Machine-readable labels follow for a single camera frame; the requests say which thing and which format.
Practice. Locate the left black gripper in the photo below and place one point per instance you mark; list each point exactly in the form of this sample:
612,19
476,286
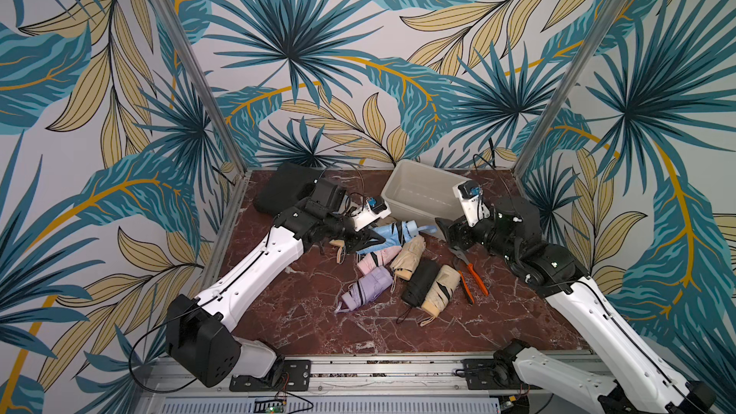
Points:
360,239

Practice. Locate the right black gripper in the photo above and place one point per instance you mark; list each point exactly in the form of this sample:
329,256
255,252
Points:
463,233

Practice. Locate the pink umbrella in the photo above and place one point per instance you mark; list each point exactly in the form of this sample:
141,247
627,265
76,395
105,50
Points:
376,259

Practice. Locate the blue umbrella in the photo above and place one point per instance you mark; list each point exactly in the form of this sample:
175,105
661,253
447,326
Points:
397,234

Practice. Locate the beige plastic storage box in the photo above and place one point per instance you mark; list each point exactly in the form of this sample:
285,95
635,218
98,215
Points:
422,193

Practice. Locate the purple umbrella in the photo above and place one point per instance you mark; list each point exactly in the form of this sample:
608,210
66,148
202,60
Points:
365,290

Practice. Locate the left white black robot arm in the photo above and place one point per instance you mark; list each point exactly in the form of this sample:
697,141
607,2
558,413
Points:
199,329

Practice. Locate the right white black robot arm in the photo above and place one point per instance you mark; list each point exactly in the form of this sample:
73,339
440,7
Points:
640,381

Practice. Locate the black folded umbrella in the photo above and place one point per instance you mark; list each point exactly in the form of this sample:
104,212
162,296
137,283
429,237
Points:
418,286

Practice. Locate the black plastic tool case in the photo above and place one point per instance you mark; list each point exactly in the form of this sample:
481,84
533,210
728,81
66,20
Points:
289,184

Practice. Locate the orange handled pliers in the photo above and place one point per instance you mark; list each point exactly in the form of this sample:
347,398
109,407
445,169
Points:
467,270

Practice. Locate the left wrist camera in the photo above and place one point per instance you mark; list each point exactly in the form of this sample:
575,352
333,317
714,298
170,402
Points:
372,210

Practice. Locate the beige black strap umbrella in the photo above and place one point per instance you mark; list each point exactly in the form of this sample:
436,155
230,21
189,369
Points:
440,293

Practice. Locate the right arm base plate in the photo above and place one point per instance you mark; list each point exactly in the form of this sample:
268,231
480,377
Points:
491,374

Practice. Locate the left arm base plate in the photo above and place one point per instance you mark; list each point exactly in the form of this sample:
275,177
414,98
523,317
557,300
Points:
288,375

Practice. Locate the aluminium front rail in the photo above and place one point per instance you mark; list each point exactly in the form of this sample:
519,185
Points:
389,383

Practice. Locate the right aluminium corner post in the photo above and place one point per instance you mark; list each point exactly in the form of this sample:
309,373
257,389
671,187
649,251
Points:
609,14

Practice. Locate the aluminium corner post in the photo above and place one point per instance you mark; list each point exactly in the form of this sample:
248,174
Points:
609,14
182,46

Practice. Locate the left aluminium corner post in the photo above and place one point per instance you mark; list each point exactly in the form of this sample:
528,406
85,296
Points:
182,46

